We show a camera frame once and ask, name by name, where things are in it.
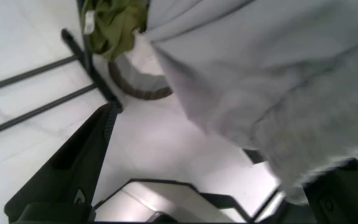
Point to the pale grey shorts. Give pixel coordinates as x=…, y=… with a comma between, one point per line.
x=275, y=77

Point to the green garment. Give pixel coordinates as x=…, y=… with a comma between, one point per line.
x=113, y=28

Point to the black clothes rack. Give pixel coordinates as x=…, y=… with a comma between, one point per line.
x=98, y=81

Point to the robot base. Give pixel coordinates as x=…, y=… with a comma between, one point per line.
x=166, y=199

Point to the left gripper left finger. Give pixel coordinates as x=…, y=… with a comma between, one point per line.
x=64, y=186

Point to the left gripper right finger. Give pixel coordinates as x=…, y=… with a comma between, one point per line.
x=346, y=199

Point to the white laundry basket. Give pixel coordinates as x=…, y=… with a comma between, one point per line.
x=141, y=74

